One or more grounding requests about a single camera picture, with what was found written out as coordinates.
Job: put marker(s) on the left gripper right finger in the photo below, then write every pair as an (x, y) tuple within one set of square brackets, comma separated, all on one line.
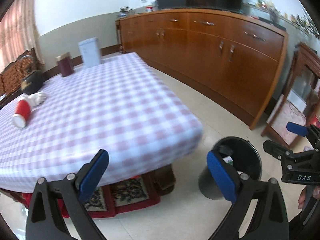
[(269, 219)]

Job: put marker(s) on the wooden bench sofa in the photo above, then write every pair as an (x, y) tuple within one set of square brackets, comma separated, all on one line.
[(16, 71)]

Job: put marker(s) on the red white paper cup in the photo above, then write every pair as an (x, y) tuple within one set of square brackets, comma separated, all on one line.
[(22, 114)]

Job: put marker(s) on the patterned red rug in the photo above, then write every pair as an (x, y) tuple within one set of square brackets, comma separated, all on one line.
[(129, 195)]

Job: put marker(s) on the pink floral framed panel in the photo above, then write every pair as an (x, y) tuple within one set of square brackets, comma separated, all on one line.
[(288, 113)]

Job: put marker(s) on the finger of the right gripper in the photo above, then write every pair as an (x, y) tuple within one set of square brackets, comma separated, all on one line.
[(297, 128), (277, 149)]

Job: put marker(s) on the carved wooden side stand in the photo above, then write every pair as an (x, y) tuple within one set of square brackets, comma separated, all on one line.
[(301, 89)]

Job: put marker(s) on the black cast iron teapot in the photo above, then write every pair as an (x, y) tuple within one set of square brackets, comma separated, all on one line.
[(32, 83)]

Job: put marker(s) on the dark wooden table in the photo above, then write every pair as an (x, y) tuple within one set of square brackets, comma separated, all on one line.
[(163, 179)]

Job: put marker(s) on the pink patterned curtain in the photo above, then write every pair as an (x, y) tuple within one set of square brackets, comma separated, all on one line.
[(19, 32)]

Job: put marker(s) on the white rectangular tin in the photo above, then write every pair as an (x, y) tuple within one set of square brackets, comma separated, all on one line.
[(90, 52)]

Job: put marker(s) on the black trash bucket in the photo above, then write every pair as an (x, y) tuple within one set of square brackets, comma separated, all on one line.
[(214, 181)]

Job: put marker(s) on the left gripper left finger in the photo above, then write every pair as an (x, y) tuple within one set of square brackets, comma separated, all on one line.
[(44, 217)]

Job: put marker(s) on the wooden sideboard cabinet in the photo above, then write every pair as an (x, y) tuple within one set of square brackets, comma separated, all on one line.
[(233, 59)]

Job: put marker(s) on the white tissue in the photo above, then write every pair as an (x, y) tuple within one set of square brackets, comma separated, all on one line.
[(36, 99)]

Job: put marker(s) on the checkered tablecloth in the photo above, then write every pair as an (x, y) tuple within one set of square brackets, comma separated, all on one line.
[(120, 106)]

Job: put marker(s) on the person's right hand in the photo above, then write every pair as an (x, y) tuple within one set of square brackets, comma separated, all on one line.
[(310, 203)]

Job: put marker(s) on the green white carton box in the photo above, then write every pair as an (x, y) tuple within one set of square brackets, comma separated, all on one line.
[(228, 160)]

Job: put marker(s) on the dark red tea canister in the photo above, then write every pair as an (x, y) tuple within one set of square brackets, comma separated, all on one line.
[(65, 64)]

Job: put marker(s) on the potted plant on sideboard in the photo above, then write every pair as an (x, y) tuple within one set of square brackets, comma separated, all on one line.
[(125, 11)]

